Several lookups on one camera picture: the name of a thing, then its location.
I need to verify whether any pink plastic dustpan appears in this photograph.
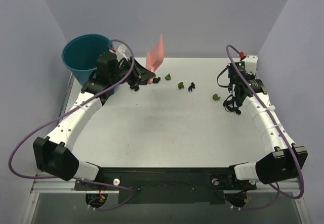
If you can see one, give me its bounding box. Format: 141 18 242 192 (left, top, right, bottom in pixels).
145 34 165 72

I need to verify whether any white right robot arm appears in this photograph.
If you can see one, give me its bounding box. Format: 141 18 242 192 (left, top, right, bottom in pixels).
223 61 308 188

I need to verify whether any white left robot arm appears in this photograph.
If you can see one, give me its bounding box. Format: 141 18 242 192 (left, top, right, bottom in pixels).
33 52 160 190

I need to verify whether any black paper scrap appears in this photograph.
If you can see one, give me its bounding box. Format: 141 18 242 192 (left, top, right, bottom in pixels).
223 99 233 107
130 86 139 92
226 107 241 115
152 77 161 84
188 82 195 92

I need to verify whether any teal plastic bucket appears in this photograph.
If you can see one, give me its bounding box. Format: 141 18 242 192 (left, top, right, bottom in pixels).
61 34 110 86

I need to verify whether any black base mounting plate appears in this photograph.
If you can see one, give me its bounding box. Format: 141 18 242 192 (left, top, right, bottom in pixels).
74 167 257 204

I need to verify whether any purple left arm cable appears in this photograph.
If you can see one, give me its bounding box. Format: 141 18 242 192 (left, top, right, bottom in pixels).
9 39 140 211

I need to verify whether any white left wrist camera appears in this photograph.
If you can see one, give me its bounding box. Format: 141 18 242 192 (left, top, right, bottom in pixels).
115 44 127 61

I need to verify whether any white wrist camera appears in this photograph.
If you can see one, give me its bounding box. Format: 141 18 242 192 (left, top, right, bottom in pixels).
240 55 258 76
115 44 127 61

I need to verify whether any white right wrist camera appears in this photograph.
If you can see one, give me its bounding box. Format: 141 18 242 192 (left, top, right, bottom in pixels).
240 55 258 76

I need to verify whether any aluminium table frame rail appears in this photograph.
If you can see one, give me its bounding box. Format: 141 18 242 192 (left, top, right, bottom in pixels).
31 57 304 193

